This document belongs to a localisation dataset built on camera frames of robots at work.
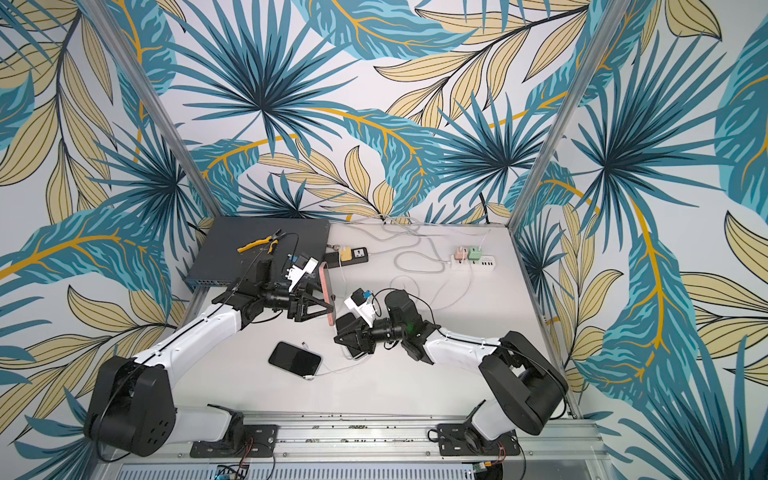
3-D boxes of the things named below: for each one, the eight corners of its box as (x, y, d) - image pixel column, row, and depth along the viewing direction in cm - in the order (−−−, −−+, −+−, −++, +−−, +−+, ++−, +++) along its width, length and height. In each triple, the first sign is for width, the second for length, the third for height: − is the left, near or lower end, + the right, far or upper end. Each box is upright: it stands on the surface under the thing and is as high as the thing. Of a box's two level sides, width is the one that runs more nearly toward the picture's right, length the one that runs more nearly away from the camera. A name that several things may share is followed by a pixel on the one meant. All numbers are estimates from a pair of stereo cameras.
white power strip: (451, 270, 109) (452, 265, 106) (449, 260, 112) (450, 255, 109) (494, 270, 109) (497, 265, 107) (491, 261, 112) (494, 256, 109)
